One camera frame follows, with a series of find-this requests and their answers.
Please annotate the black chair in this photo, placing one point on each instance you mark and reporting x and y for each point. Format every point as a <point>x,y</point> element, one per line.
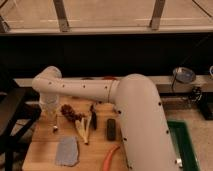
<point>16,116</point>

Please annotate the black rectangular block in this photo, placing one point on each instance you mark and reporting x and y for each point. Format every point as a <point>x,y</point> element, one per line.
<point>111,129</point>

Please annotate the orange carrot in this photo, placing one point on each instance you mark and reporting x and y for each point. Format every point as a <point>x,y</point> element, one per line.
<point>108,158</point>

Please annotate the bunch of dark grapes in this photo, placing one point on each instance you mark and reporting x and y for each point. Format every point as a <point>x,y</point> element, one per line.
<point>70,113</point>

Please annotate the grey blue cloth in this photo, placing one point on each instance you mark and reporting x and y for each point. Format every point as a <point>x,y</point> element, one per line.
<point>67,152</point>

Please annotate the small metal fork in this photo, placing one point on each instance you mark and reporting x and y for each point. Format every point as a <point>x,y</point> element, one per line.
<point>55,128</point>

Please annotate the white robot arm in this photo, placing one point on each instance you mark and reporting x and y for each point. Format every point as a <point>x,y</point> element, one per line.
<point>147,140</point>

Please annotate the black handled knife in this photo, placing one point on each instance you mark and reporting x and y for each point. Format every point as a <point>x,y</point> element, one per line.
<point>94,117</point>

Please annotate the green plastic tray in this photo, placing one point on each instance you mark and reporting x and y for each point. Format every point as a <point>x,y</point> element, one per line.
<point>183,145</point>

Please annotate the grey round dish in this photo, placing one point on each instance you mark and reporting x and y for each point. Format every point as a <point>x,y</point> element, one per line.
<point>184,75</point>

